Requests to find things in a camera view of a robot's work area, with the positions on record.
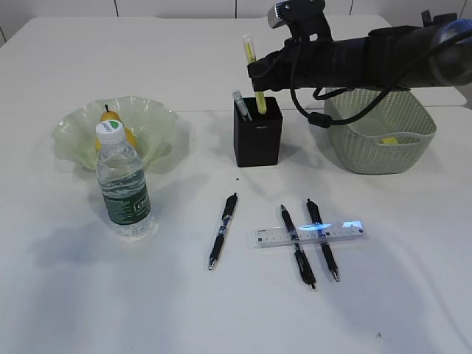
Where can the green utility knife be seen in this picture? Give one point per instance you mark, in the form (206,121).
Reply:
(240,103)

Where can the clear plastic water bottle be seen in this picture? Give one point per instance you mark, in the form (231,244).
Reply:
(121,177)

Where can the black pen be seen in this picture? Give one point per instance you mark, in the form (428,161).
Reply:
(302,262)
(316,219)
(226,217)

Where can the green wavy glass plate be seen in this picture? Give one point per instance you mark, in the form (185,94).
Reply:
(151,122)

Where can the black pen middle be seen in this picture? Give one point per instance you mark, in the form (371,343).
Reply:
(302,262)

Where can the yellow pear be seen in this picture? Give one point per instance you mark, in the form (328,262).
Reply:
(129,136)

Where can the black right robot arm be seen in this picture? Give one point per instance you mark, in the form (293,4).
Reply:
(371,62)

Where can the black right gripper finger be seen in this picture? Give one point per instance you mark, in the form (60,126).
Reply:
(264,66)
(267,82)

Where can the black pen right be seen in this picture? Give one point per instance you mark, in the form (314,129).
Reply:
(316,219)

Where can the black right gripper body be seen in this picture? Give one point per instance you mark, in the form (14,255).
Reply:
(332,64)

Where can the yellow waste paper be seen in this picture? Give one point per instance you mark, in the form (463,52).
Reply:
(389,141)

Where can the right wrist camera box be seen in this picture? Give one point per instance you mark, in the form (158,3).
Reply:
(304,18)

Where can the clear plastic ruler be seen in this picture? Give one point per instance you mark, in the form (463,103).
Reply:
(338,232)

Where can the yellow utility knife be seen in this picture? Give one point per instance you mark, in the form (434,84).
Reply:
(251,57)

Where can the black square pen holder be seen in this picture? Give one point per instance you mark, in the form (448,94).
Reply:
(257,142)

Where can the black pen left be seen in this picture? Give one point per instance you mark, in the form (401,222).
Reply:
(226,217)

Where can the green plastic woven basket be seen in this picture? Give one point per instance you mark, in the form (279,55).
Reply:
(400,115)

